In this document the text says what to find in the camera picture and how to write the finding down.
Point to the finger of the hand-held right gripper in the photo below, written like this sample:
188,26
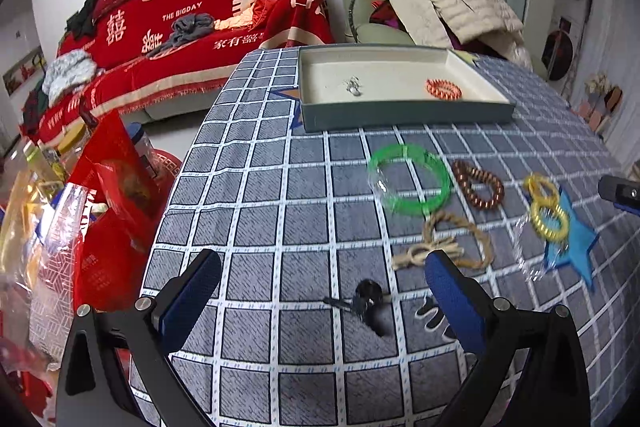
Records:
622,192

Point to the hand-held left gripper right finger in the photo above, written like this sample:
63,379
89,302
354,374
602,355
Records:
452,297

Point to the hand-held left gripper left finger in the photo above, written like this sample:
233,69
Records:
192,292

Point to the black hair clip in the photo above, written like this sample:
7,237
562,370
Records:
367,292

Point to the green translucent bangle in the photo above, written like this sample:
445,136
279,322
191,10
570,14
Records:
442,177

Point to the grey-green jewelry tray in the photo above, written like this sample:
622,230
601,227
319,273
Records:
400,119

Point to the silver jewelry piece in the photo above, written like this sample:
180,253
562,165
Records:
354,87

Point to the pink slipper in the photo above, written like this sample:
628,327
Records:
592,117

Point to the dark red slipper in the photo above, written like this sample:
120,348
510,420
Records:
614,98

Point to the red gift bag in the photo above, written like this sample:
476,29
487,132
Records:
115,207

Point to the blue checkered tablecloth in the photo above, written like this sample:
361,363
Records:
300,207

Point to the blue-lid jar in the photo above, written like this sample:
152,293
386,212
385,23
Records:
140,142

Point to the clear plastic bag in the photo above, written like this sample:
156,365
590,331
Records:
30,257

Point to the yellow-lid bottle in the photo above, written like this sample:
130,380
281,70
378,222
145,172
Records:
37,157

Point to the beige down jacket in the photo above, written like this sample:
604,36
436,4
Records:
470,7

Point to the grey-white blanket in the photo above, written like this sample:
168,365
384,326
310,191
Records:
67,69

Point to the grey cloth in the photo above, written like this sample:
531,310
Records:
190,27

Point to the red garment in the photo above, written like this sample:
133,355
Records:
385,14

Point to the dark clothes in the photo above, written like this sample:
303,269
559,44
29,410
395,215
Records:
82,17

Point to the small round wall decoration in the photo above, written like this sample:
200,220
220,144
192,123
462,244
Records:
557,52

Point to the wide wall picture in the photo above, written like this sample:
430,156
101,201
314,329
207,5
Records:
22,72

